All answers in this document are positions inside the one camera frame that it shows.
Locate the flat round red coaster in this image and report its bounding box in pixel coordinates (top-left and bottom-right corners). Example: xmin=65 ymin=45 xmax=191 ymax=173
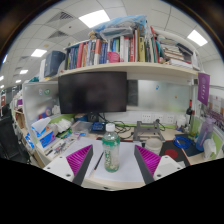
xmin=164 ymin=148 xmax=179 ymax=160

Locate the white round pot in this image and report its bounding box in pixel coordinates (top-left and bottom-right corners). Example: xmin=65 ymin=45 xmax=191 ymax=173
xmin=176 ymin=114 xmax=188 ymax=129

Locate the black office chair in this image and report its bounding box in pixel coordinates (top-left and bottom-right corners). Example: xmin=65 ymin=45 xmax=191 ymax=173
xmin=0 ymin=114 xmax=29 ymax=164

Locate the black cable bundle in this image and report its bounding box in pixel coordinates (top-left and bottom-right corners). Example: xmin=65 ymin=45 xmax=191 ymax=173
xmin=114 ymin=119 xmax=134 ymax=134

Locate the white wall socket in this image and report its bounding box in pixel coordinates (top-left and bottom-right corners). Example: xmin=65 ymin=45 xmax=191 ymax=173
xmin=140 ymin=112 xmax=153 ymax=124
xmin=153 ymin=113 xmax=165 ymax=124
xmin=165 ymin=113 xmax=176 ymax=125

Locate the group photo poster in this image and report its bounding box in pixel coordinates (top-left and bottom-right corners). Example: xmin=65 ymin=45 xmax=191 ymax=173
xmin=206 ymin=94 xmax=224 ymax=131

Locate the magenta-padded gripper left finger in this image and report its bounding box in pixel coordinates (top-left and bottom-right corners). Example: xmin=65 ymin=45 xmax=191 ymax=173
xmin=43 ymin=144 xmax=94 ymax=187

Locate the grey metal laptop stand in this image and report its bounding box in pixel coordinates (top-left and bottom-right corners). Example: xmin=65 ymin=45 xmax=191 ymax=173
xmin=132 ymin=119 xmax=166 ymax=143

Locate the purple hanging pennant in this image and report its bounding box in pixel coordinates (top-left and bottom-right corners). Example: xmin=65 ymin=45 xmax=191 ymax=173
xmin=197 ymin=72 xmax=211 ymax=107

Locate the small blue box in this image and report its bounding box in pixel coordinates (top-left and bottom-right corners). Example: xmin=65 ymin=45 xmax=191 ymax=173
xmin=91 ymin=122 xmax=107 ymax=132

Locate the black pen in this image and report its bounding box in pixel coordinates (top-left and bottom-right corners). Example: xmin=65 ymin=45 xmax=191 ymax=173
xmin=88 ymin=151 xmax=105 ymax=179

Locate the clear plastic container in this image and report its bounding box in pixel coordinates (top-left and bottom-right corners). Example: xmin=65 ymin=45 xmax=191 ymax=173
xmin=71 ymin=120 xmax=94 ymax=136

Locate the shelf unit with books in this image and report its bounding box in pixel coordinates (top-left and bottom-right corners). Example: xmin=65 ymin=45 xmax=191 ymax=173
xmin=39 ymin=14 xmax=203 ymax=81

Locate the blue tissue box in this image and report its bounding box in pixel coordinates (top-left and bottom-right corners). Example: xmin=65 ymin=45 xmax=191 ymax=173
xmin=30 ymin=117 xmax=56 ymax=149

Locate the dark wine bottle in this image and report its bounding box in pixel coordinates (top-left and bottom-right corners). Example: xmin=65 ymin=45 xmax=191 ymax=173
xmin=185 ymin=98 xmax=195 ymax=134

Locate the large white paper sheet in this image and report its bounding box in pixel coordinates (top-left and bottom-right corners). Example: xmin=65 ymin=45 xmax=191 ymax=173
xmin=63 ymin=138 xmax=148 ymax=184

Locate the purple translucent water jug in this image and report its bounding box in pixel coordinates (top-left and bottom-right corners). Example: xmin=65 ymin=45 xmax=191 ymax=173
xmin=195 ymin=116 xmax=216 ymax=153

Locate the black desk mat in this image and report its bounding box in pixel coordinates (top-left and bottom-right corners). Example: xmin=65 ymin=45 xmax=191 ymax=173
xmin=159 ymin=139 xmax=201 ymax=166

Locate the white crumpled plastic bag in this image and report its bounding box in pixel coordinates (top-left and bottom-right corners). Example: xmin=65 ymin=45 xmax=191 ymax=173
xmin=49 ymin=118 xmax=73 ymax=134

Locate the black computer monitor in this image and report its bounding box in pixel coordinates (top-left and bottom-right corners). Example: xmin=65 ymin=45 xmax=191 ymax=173
xmin=57 ymin=71 xmax=128 ymax=115

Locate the clear green-label drink bottle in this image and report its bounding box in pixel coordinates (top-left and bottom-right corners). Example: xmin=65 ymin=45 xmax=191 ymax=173
xmin=101 ymin=122 xmax=121 ymax=173

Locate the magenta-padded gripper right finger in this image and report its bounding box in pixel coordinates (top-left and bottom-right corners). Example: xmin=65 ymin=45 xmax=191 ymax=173
xmin=133 ymin=144 xmax=184 ymax=185

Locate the white crumpled tissue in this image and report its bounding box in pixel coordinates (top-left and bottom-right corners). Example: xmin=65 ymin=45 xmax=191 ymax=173
xmin=203 ymin=138 xmax=218 ymax=159

